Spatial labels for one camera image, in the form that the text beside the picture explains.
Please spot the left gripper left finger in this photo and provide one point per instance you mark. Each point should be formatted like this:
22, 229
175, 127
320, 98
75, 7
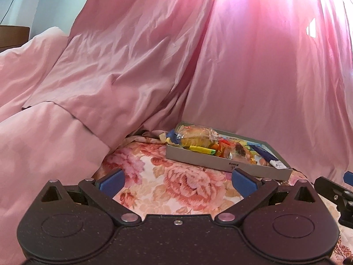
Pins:
99, 194

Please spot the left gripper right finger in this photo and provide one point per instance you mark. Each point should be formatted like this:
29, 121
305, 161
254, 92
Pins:
256, 194

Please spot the red orange snack packet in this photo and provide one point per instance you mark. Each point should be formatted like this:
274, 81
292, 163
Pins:
224, 147

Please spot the yellow candy bar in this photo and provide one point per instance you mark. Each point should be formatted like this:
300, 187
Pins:
202, 150

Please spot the clear bag of snacks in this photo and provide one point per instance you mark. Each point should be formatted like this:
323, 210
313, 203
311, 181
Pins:
196, 136

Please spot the blue yellow snack packet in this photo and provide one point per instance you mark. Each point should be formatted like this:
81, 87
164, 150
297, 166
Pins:
172, 137

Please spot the blue long snack packet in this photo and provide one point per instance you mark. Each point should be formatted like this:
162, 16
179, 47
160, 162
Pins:
269, 157

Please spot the dark dried fruit packet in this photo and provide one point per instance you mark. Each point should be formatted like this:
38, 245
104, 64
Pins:
239, 150

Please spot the floral pink tablecloth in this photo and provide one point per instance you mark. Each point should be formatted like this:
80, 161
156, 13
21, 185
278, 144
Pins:
157, 185

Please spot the grey cartoon snack tray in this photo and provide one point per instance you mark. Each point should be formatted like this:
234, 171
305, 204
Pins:
252, 164

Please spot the pink satin drape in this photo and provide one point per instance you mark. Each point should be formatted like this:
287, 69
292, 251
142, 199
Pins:
275, 70

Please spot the brown wooden furniture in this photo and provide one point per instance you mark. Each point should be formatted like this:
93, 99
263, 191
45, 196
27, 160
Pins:
13, 36

